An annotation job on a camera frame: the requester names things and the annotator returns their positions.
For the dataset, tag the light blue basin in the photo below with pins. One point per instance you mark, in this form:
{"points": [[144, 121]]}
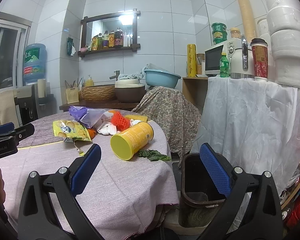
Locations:
{"points": [[156, 77]]}

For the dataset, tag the water dispenser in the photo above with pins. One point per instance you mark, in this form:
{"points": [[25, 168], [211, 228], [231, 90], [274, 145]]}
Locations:
{"points": [[30, 106]]}

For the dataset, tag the purple plastic bag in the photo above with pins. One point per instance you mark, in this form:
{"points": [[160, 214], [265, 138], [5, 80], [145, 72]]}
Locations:
{"points": [[88, 117]]}

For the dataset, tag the brown white rice cooker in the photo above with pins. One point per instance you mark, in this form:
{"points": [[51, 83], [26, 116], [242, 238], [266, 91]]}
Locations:
{"points": [[129, 90]]}

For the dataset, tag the red paper coffee cup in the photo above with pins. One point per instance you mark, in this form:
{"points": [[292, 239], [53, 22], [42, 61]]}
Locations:
{"points": [[260, 57]]}

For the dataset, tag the yellow soap dispenser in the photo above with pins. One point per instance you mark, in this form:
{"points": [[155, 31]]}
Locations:
{"points": [[89, 82]]}

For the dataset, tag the woven basket sink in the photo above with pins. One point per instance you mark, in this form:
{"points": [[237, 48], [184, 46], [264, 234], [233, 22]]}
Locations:
{"points": [[98, 93]]}

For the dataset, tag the green instant noodle bowls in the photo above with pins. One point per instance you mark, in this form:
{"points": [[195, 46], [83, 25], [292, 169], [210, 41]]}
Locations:
{"points": [[219, 32]]}

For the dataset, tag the yellow cling wrap roll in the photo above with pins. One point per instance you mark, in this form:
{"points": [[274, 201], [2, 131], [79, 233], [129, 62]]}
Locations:
{"points": [[191, 60]]}

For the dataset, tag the stack of paper cups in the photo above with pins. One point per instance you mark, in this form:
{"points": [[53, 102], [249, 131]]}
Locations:
{"points": [[247, 19]]}

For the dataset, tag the white microwave oven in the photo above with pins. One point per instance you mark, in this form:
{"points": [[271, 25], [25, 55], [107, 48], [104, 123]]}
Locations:
{"points": [[213, 55]]}

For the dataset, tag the lilac tablecloth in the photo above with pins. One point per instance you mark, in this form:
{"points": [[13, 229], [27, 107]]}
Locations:
{"points": [[121, 199]]}

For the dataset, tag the stack of white bowls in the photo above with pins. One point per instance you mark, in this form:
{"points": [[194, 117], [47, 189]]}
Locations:
{"points": [[283, 19]]}

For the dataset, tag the bronze faucet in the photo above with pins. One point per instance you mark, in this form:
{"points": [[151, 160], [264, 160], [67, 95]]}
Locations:
{"points": [[117, 73]]}

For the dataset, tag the yellow chip bag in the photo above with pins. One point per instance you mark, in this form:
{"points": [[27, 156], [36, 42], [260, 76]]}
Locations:
{"points": [[70, 129]]}

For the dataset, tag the white sheet cover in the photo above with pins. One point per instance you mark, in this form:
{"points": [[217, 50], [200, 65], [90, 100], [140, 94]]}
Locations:
{"points": [[255, 125]]}

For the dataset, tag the green soda bottle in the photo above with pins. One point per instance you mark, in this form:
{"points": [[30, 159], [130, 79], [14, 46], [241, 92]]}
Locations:
{"points": [[224, 66]]}

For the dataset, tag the beige chopstick holder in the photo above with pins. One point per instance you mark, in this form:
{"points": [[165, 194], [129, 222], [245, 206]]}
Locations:
{"points": [[71, 92]]}

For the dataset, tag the red foam fruit net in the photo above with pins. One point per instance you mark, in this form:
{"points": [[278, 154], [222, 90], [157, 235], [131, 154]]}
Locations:
{"points": [[120, 122]]}

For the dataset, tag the wooden side shelf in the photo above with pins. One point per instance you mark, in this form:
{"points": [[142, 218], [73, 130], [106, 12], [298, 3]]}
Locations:
{"points": [[194, 90]]}

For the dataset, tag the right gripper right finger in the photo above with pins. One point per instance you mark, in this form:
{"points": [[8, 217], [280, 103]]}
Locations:
{"points": [[262, 218]]}

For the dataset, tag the green hanging packet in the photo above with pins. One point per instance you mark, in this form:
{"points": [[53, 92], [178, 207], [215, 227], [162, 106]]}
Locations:
{"points": [[70, 47]]}

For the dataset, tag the yellow cylindrical can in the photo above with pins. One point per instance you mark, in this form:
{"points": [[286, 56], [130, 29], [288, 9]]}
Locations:
{"points": [[128, 142]]}

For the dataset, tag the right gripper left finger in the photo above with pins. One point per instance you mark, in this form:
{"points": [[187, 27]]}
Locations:
{"points": [[37, 217]]}

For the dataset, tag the blue water jug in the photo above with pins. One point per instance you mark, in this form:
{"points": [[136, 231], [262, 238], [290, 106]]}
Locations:
{"points": [[34, 65]]}

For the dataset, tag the white electric kettle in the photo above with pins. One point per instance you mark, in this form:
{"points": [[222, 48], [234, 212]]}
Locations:
{"points": [[241, 62]]}

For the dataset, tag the green leafy vegetable scrap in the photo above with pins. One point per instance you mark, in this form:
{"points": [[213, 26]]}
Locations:
{"points": [[153, 155]]}

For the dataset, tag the dark brown trash bin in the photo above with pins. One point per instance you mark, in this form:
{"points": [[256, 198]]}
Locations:
{"points": [[199, 198]]}

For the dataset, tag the floral cloth cover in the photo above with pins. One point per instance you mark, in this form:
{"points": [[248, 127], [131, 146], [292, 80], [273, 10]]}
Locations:
{"points": [[178, 118]]}

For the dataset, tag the white tissue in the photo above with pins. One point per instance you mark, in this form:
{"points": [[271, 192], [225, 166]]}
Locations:
{"points": [[107, 128]]}

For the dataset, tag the wooden framed mirror shelf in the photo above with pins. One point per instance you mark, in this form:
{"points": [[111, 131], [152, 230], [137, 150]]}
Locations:
{"points": [[110, 32]]}

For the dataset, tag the yellow foam fruit net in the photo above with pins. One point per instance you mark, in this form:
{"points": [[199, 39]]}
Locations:
{"points": [[137, 117]]}

